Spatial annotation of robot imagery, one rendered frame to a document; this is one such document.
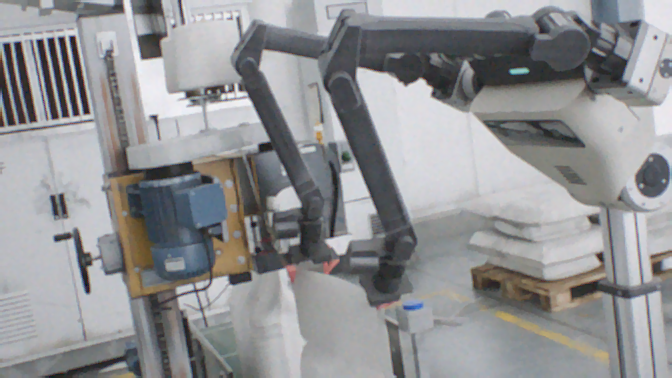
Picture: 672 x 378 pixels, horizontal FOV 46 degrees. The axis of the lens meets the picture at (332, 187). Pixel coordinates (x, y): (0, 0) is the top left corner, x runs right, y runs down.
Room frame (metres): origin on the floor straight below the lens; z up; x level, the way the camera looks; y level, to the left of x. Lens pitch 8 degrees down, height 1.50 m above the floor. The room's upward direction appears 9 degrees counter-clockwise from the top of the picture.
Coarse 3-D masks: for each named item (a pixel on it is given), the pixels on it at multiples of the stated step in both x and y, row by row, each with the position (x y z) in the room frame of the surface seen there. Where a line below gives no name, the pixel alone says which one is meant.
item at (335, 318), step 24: (312, 288) 1.97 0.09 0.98; (336, 288) 1.83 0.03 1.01; (360, 288) 1.76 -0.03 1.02; (312, 312) 2.00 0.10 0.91; (336, 312) 1.84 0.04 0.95; (360, 312) 1.75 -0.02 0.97; (384, 312) 1.65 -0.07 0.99; (312, 336) 2.03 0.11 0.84; (336, 336) 1.86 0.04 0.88; (360, 336) 1.77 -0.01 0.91; (384, 336) 1.67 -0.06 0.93; (312, 360) 1.92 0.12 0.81; (336, 360) 1.87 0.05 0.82; (360, 360) 1.78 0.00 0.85; (384, 360) 1.69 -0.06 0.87
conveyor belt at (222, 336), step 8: (208, 328) 3.80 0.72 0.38; (216, 328) 3.78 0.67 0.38; (224, 328) 3.76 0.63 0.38; (232, 328) 3.74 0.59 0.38; (208, 336) 3.67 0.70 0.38; (216, 336) 3.65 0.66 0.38; (224, 336) 3.63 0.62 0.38; (232, 336) 3.61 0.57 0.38; (216, 344) 3.53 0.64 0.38; (224, 344) 3.51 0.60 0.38; (232, 344) 3.49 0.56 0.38; (224, 352) 3.39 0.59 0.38; (232, 352) 3.38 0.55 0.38; (224, 360) 3.28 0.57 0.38; (232, 360) 3.27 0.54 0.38; (232, 368) 3.17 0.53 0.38; (240, 368) 3.16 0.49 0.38; (240, 376) 3.06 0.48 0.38
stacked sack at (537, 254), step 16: (592, 224) 4.77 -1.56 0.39; (512, 240) 4.70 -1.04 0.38; (528, 240) 4.63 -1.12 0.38; (544, 240) 4.56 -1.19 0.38; (560, 240) 4.54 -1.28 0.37; (576, 240) 4.49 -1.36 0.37; (592, 240) 4.51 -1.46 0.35; (512, 256) 4.63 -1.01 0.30; (528, 256) 4.49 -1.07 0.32; (544, 256) 4.38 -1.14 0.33; (560, 256) 4.40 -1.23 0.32; (576, 256) 4.45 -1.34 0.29
